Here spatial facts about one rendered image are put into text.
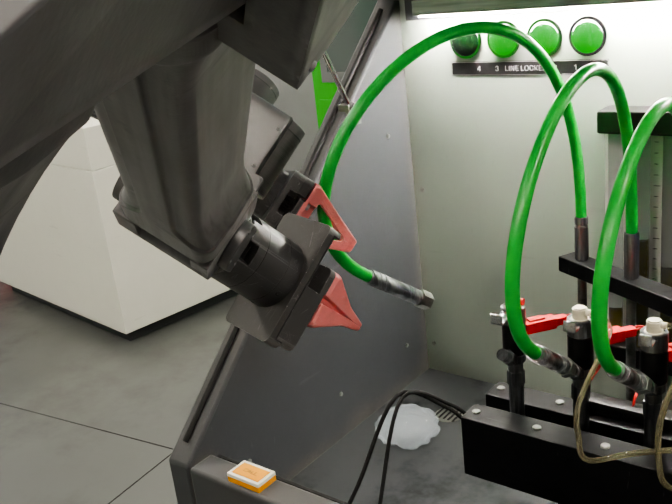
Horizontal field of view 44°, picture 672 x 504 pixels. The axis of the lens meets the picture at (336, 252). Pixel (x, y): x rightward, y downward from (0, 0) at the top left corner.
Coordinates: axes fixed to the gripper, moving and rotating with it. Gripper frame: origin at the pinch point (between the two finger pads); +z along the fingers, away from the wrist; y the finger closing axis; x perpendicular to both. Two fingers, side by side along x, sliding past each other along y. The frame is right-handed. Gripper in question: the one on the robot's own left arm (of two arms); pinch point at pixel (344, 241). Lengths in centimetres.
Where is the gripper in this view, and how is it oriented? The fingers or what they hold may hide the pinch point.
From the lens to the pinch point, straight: 91.0
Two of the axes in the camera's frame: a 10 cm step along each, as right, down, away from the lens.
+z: 8.2, 5.3, 1.8
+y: -1.6, -0.9, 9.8
